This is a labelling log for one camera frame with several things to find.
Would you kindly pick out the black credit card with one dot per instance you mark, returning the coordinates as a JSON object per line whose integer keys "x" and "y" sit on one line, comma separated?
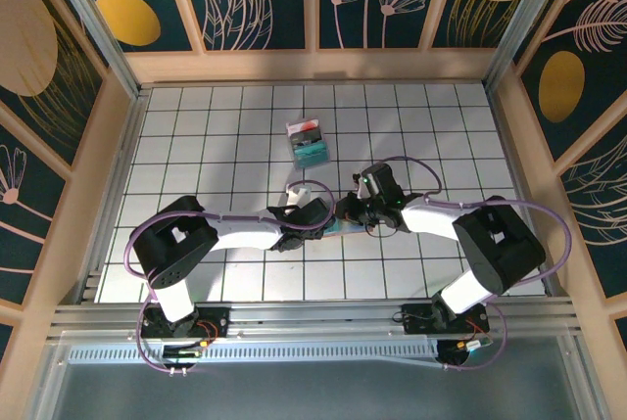
{"x": 306, "y": 137}

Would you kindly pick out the white card with red circle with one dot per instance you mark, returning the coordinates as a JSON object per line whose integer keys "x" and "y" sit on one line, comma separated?
{"x": 303, "y": 125}

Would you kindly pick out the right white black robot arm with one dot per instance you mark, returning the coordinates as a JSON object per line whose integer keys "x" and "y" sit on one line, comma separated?
{"x": 431, "y": 219}

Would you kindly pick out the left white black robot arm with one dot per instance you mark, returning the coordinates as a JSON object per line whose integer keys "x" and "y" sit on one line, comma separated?
{"x": 245, "y": 231}

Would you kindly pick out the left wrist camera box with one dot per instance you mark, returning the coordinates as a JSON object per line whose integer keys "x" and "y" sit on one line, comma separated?
{"x": 298, "y": 195}

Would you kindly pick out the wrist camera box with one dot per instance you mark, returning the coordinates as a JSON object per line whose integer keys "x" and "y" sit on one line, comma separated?
{"x": 382, "y": 177}
{"x": 298, "y": 195}

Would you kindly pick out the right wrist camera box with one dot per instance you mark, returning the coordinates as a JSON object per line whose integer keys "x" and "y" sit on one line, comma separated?
{"x": 382, "y": 177}

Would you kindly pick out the aluminium frame rail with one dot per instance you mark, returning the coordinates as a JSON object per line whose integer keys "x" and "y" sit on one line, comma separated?
{"x": 318, "y": 314}

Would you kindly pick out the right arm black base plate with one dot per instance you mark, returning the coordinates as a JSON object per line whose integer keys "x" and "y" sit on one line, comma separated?
{"x": 416, "y": 319}

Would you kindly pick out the aluminium side rail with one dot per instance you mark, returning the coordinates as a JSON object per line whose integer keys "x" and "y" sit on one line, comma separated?
{"x": 509, "y": 146}
{"x": 117, "y": 185}

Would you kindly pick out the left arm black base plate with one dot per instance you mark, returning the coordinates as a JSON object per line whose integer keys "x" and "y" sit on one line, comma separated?
{"x": 215, "y": 322}

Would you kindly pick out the aluminium corner post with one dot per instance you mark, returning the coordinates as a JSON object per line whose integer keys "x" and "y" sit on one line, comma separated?
{"x": 103, "y": 33}
{"x": 529, "y": 23}

